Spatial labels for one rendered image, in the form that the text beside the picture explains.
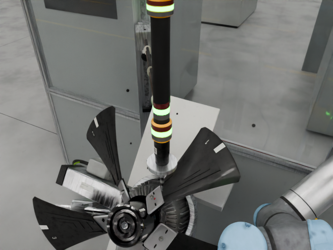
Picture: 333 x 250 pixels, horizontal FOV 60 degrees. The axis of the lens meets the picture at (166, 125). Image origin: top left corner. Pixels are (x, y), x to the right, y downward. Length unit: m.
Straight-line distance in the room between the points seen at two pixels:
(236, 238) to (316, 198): 0.23
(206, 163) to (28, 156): 2.55
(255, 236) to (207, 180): 0.30
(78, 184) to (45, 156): 1.98
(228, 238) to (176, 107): 0.68
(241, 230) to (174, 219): 0.47
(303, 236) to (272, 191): 1.06
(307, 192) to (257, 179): 0.91
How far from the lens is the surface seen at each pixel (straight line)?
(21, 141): 3.42
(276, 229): 0.55
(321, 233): 0.56
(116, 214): 0.88
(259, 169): 1.53
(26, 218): 2.63
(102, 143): 0.95
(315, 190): 0.68
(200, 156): 0.84
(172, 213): 0.97
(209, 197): 1.40
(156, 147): 0.62
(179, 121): 1.09
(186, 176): 0.82
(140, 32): 1.12
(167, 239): 0.89
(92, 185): 1.11
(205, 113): 1.06
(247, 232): 0.52
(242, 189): 1.65
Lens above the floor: 1.92
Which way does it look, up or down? 36 degrees down
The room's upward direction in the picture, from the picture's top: straight up
